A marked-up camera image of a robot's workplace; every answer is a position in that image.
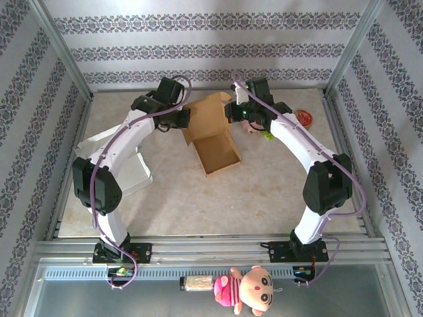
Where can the brown cardboard box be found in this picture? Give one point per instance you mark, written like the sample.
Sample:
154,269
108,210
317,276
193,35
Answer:
218,155

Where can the white blue paper box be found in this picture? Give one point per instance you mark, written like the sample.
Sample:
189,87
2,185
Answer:
135,175

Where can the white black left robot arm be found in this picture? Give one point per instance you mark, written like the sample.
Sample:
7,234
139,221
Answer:
105,195

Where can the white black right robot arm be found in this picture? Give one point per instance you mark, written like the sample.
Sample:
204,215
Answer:
324,191

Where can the pink toy figure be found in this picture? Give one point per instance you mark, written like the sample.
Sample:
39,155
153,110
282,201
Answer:
249,127

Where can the green toy brick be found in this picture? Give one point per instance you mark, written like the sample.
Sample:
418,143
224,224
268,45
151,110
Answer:
268,136

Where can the red gold round tin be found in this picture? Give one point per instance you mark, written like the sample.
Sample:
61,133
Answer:
305,118

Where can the beige black small device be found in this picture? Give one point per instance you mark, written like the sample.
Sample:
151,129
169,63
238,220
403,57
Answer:
198,283

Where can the pink plush doll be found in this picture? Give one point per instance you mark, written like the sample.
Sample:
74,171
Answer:
231,290

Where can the grey metal tray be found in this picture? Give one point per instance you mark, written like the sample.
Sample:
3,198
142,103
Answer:
148,303

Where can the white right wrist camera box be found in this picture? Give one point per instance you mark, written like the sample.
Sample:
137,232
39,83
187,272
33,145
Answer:
239,94

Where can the aluminium table side rail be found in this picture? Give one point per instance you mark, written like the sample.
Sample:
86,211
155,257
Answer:
340,132
81,128

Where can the aluminium frame post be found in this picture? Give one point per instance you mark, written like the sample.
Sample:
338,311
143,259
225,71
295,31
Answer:
59,46
355,46

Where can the aluminium mounting rail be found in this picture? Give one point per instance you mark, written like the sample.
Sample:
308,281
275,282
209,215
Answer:
211,247

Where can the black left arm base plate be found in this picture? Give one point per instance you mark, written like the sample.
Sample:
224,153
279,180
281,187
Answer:
143,252

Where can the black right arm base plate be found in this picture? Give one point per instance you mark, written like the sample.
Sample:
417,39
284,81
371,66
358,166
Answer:
277,252

